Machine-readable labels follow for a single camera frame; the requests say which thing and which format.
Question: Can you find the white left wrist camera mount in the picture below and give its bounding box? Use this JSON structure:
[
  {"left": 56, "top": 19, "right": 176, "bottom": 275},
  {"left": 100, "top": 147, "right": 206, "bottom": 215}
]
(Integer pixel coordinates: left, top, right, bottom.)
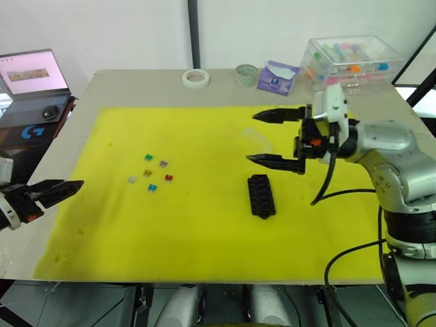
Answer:
[{"left": 0, "top": 158, "right": 22, "bottom": 232}]

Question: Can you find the clear plastic storage box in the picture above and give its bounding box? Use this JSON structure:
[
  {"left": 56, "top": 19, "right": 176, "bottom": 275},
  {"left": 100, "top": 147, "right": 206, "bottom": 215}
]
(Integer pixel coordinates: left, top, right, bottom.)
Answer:
[{"left": 299, "top": 33, "right": 406, "bottom": 95}]

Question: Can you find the purple tissue pack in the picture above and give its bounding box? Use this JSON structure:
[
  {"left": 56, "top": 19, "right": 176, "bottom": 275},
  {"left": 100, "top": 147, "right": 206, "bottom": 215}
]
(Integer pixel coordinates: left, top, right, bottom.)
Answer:
[{"left": 255, "top": 60, "right": 301, "bottom": 97}]

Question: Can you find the black fuse box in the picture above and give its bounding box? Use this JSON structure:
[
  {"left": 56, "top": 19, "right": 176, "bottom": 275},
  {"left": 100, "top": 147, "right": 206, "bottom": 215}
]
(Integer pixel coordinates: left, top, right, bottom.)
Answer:
[{"left": 247, "top": 173, "right": 277, "bottom": 221}]

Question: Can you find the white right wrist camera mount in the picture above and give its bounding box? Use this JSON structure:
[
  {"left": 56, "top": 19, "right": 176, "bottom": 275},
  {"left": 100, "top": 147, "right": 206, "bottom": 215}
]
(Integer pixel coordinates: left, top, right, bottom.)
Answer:
[{"left": 312, "top": 83, "right": 352, "bottom": 139}]

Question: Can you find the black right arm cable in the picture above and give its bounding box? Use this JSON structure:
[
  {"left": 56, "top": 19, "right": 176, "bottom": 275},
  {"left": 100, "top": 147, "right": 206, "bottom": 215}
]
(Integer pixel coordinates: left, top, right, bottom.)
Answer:
[{"left": 310, "top": 149, "right": 377, "bottom": 206}]

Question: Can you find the yellow foam mat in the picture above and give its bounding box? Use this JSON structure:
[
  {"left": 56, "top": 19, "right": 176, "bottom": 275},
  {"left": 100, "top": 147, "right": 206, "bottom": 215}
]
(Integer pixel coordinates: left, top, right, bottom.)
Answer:
[{"left": 33, "top": 105, "right": 388, "bottom": 284}]

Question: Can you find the open laptop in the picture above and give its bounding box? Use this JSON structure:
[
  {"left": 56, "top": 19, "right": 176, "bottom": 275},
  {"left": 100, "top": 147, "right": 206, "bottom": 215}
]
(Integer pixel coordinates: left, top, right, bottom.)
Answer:
[{"left": 0, "top": 48, "right": 74, "bottom": 121}]

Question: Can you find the black vertical pole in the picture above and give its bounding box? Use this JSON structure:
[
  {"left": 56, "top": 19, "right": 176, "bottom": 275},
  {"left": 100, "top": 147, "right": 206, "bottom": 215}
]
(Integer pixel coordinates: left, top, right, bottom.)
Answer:
[{"left": 189, "top": 0, "right": 202, "bottom": 69}]

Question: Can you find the green clear tape roll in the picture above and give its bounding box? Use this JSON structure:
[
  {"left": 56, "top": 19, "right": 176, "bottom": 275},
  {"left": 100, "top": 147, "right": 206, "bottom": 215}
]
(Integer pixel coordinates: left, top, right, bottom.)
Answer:
[{"left": 234, "top": 64, "right": 258, "bottom": 88}]

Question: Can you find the black framed white board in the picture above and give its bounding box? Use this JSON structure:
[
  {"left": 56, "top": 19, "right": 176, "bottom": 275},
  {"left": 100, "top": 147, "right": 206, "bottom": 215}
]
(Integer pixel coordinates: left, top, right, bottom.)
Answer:
[{"left": 390, "top": 29, "right": 436, "bottom": 107}]

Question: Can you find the clear fuse box cover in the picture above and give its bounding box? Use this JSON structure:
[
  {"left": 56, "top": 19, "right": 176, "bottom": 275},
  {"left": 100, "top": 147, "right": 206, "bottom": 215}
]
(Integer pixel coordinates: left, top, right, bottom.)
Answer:
[{"left": 240, "top": 127, "right": 274, "bottom": 157}]

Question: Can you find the white rounded cylinder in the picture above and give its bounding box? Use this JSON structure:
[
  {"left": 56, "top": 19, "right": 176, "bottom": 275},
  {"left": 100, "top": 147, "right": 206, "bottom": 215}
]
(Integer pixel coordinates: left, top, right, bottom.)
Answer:
[
  {"left": 249, "top": 285, "right": 293, "bottom": 327},
  {"left": 157, "top": 285, "right": 202, "bottom": 327}
]

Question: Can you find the black cable loop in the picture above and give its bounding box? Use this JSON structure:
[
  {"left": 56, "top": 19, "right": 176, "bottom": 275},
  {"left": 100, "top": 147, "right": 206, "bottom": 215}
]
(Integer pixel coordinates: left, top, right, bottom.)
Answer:
[{"left": 323, "top": 206, "right": 389, "bottom": 327}]

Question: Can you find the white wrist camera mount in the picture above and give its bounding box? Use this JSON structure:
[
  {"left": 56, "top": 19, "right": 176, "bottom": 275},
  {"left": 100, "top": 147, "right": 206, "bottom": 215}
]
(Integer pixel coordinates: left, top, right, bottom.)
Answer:
[
  {"left": 312, "top": 83, "right": 352, "bottom": 139},
  {"left": 0, "top": 158, "right": 22, "bottom": 232}
]

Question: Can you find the white tape roll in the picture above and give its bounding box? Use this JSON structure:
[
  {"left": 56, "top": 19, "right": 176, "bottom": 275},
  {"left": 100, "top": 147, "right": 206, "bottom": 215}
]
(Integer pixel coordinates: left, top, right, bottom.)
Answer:
[{"left": 181, "top": 68, "right": 211, "bottom": 89}]

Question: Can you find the black table clamp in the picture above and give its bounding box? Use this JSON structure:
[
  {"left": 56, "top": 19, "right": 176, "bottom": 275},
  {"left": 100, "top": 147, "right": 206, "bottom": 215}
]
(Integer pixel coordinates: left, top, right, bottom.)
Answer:
[{"left": 136, "top": 285, "right": 148, "bottom": 313}]

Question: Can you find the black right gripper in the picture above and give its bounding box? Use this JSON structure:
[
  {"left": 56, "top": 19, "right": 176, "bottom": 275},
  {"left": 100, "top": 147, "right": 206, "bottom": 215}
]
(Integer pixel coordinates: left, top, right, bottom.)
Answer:
[{"left": 245, "top": 105, "right": 338, "bottom": 176}]

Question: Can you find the black box blue logo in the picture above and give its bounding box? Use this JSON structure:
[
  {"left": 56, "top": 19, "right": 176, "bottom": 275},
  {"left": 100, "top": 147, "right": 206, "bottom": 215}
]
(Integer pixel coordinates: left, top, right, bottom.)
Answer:
[{"left": 0, "top": 97, "right": 78, "bottom": 151}]

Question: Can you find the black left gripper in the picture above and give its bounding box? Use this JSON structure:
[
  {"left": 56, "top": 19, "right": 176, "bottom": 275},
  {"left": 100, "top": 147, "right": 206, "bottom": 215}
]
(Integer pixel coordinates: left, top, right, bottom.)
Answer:
[{"left": 0, "top": 178, "right": 85, "bottom": 225}]

